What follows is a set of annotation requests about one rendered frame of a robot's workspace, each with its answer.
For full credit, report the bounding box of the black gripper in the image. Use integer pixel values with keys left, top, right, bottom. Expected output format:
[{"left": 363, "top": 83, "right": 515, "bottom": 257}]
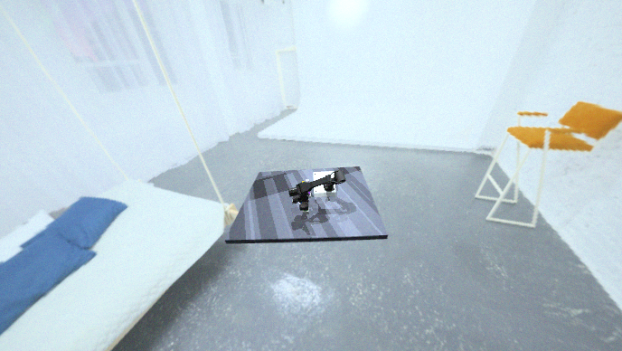
[{"left": 299, "top": 192, "right": 309, "bottom": 211}]

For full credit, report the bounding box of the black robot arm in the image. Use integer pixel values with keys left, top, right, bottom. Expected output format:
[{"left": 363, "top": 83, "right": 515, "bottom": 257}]
[{"left": 288, "top": 170, "right": 346, "bottom": 204}]

